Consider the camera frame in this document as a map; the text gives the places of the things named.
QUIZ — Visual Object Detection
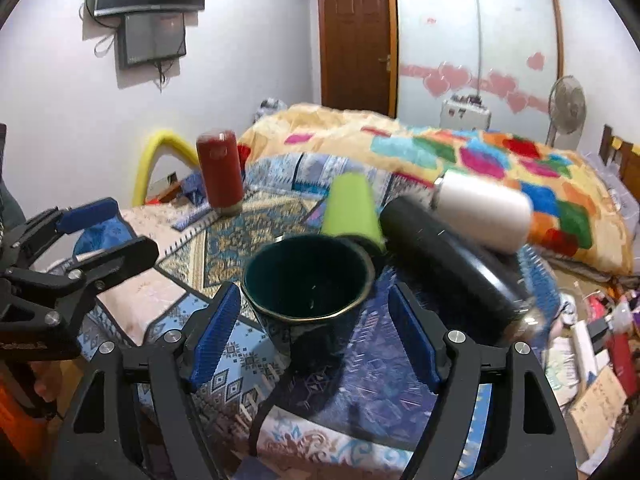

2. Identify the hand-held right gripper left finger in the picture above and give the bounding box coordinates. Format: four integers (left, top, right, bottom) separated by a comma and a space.
50, 281, 243, 480

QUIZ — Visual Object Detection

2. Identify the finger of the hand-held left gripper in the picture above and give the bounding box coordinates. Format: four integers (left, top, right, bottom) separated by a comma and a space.
69, 236, 160, 292
10, 199, 121, 261

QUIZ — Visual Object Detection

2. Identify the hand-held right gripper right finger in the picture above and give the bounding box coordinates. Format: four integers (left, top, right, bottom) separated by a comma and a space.
387, 282, 583, 480

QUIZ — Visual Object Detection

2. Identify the dark green mug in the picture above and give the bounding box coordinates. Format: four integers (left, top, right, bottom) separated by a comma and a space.
241, 234, 377, 371

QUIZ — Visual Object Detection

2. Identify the black thermos cup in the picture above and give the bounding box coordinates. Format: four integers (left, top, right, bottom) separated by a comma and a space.
380, 195, 546, 348

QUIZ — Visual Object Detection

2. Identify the red thermos cup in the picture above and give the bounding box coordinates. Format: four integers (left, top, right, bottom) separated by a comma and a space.
196, 130, 246, 216

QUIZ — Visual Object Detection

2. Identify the light green plastic cup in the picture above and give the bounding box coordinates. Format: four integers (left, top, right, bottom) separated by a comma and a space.
320, 172, 387, 256

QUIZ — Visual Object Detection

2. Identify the white thermos cup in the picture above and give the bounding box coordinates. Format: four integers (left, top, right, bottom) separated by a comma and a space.
431, 170, 533, 255

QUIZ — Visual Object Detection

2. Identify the patterned blue table cloth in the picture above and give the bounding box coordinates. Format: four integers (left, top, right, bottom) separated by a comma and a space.
50, 152, 561, 480

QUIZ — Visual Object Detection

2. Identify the yellow foam arch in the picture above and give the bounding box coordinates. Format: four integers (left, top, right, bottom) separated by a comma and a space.
132, 130, 201, 207

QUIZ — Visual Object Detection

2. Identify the white long box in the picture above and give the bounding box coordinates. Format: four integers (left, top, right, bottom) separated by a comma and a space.
571, 320, 602, 387

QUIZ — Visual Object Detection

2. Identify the cardboard sheet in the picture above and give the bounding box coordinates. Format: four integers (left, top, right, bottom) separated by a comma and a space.
567, 365, 628, 461

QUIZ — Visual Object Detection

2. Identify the colourful patchwork quilt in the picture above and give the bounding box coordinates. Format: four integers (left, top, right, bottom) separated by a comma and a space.
237, 104, 636, 276

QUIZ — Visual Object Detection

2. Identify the red packet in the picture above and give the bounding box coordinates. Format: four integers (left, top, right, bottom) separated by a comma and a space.
606, 332, 635, 387

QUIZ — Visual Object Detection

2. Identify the white appliance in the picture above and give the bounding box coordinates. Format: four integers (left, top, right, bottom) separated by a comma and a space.
441, 94, 492, 133

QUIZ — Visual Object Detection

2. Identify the wooden headboard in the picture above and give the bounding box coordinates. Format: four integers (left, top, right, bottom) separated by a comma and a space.
599, 124, 640, 186

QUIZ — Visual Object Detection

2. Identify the white standing fan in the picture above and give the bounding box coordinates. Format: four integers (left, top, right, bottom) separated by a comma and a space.
545, 76, 587, 150

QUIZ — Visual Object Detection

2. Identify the brown wooden door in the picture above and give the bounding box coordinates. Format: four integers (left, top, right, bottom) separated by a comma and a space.
318, 0, 398, 113

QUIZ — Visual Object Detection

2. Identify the wardrobe with heart stickers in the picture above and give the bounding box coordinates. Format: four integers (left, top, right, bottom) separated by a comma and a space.
392, 0, 566, 126

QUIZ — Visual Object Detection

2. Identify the white wall cable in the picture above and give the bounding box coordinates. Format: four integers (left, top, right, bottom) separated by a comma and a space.
79, 2, 117, 59

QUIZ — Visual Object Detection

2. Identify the small wall monitor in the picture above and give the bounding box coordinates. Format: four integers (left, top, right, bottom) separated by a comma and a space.
117, 10, 188, 70

